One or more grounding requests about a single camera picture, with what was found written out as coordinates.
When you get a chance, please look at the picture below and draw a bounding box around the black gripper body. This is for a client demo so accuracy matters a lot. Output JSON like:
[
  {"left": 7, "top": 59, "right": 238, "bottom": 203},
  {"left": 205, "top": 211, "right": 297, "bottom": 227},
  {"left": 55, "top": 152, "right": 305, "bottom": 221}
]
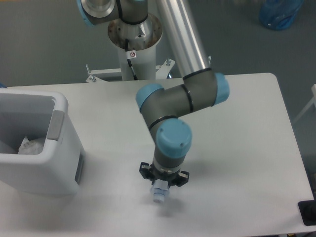
[{"left": 150, "top": 164, "right": 181, "bottom": 184}]

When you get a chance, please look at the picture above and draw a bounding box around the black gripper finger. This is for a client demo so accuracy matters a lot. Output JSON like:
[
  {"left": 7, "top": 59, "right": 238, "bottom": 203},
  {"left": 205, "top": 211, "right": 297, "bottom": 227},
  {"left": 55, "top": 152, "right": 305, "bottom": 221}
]
[
  {"left": 168, "top": 171, "right": 190, "bottom": 187},
  {"left": 139, "top": 162, "right": 155, "bottom": 185}
]

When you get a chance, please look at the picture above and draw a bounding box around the crushed clear plastic bottle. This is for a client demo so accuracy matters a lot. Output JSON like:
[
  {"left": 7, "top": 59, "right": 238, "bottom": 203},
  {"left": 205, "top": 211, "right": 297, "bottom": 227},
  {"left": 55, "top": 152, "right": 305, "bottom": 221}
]
[{"left": 151, "top": 179, "right": 169, "bottom": 204}]

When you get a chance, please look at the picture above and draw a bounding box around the white paper wrapper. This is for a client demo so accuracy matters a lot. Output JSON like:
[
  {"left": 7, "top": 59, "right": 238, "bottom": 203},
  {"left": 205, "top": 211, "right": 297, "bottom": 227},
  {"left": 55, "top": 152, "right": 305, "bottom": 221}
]
[{"left": 18, "top": 136, "right": 45, "bottom": 155}]

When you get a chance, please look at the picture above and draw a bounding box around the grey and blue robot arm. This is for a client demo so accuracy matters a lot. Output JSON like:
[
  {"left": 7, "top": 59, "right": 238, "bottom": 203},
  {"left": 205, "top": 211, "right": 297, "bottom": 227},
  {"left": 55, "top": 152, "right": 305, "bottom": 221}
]
[{"left": 77, "top": 0, "right": 230, "bottom": 188}]

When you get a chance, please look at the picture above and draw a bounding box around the white trash can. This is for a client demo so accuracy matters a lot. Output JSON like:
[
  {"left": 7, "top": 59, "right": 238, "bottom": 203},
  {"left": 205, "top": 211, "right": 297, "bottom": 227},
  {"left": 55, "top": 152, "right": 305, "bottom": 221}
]
[{"left": 0, "top": 88, "right": 84, "bottom": 195}]

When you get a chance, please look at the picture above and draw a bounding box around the blue plastic bag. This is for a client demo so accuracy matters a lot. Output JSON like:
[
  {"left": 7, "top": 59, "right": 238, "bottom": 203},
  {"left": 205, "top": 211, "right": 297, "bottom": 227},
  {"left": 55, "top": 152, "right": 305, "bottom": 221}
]
[{"left": 258, "top": 0, "right": 304, "bottom": 31}]

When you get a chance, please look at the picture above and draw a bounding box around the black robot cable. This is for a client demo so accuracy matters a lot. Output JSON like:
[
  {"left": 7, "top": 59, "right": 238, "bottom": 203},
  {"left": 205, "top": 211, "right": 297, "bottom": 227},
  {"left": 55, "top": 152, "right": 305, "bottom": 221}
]
[{"left": 124, "top": 38, "right": 138, "bottom": 80}]

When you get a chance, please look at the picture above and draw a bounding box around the black clamp mount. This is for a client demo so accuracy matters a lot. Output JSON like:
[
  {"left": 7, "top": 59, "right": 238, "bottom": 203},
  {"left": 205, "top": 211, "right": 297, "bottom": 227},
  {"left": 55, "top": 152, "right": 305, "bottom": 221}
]
[{"left": 298, "top": 200, "right": 316, "bottom": 226}]

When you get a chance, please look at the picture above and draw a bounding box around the white furniture frame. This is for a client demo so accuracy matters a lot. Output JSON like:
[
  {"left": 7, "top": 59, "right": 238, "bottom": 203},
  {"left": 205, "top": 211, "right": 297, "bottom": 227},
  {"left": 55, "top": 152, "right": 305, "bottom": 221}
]
[{"left": 293, "top": 84, "right": 316, "bottom": 124}]

